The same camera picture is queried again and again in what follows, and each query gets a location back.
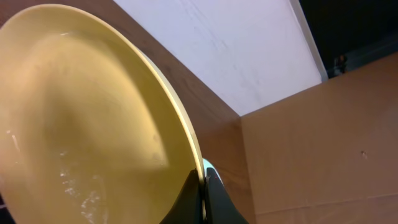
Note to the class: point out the yellow plate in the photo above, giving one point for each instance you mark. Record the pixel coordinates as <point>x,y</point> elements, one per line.
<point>91,130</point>

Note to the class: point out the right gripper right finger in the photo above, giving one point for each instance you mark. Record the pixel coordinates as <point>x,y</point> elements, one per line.
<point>219,207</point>

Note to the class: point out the mint green plate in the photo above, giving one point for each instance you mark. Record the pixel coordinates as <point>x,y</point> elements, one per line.
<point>208,165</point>

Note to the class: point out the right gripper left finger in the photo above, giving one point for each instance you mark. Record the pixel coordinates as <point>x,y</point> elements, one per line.
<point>187,208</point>

